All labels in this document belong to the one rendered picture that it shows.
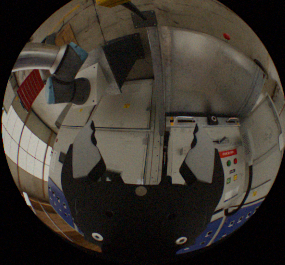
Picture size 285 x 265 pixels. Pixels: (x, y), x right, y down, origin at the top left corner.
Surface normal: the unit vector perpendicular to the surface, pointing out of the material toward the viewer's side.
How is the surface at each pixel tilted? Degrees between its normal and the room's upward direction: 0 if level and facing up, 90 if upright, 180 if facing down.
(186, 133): 90
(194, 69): 0
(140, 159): 90
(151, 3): 0
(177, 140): 90
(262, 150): 90
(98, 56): 0
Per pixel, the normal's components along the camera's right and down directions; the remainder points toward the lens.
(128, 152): -0.16, -0.55
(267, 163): -0.97, -0.22
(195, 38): -0.11, 0.83
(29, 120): 0.98, 0.00
